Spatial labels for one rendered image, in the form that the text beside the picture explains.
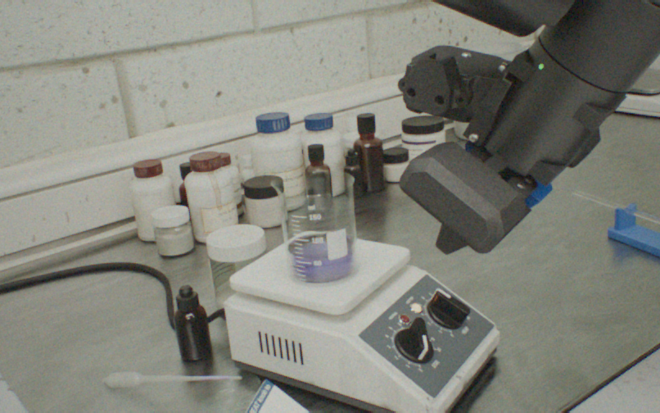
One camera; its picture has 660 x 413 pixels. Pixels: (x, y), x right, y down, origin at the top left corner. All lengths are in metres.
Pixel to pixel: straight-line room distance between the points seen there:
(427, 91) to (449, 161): 0.06
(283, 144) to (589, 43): 0.64
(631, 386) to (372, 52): 0.80
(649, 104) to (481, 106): 0.99
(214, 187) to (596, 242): 0.45
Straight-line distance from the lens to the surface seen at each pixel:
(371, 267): 0.61
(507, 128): 0.43
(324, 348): 0.58
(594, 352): 0.67
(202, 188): 0.91
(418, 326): 0.57
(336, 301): 0.57
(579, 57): 0.40
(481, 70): 0.44
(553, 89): 0.41
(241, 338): 0.64
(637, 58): 0.41
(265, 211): 0.95
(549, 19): 0.38
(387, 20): 1.30
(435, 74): 0.42
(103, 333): 0.77
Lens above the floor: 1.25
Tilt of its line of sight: 20 degrees down
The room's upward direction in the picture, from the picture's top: 5 degrees counter-clockwise
